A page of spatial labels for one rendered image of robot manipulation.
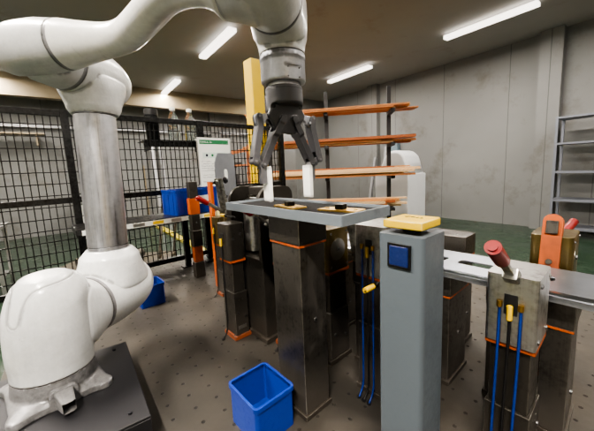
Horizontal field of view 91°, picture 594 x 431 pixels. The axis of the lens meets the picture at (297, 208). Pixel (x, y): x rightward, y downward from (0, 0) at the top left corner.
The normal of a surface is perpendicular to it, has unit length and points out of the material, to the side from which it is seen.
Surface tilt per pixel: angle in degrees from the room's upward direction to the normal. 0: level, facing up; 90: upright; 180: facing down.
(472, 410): 0
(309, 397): 90
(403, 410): 90
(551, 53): 90
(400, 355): 90
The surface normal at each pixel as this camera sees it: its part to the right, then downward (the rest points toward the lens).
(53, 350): 0.69, 0.05
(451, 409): -0.04, -0.99
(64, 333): 0.84, -0.01
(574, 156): -0.79, 0.11
